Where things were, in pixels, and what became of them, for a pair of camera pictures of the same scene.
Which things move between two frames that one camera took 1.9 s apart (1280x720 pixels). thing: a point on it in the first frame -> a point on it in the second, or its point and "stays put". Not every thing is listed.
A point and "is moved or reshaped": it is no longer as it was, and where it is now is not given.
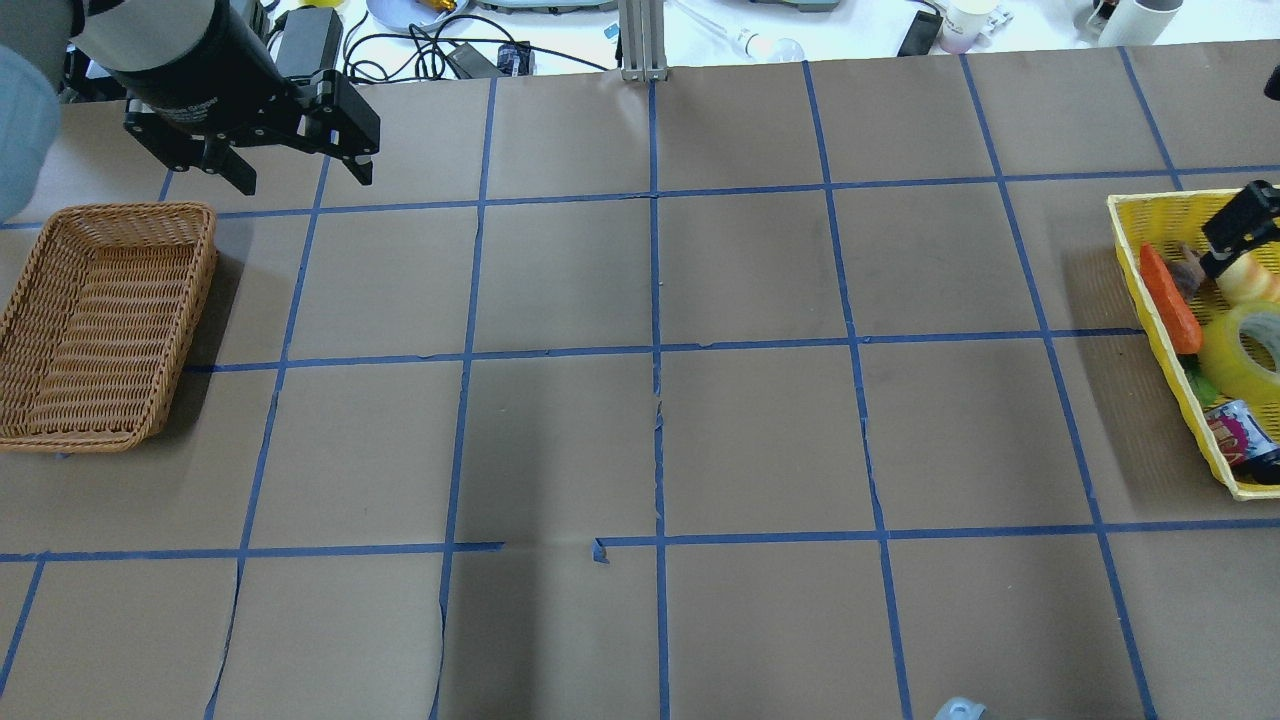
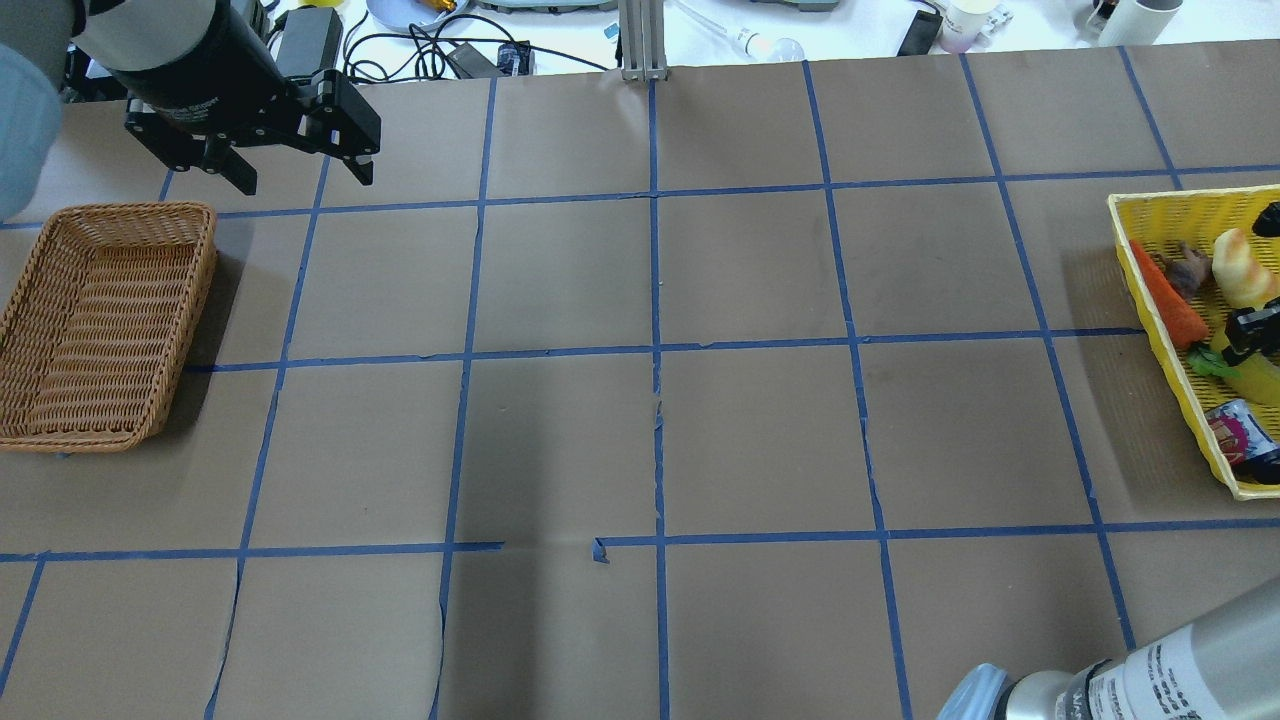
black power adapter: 311,42 stays put
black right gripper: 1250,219 -> 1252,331
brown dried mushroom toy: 1187,271 stays put
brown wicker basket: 99,322 stays put
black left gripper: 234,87 stays put
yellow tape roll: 1225,364 is moved or reshaped
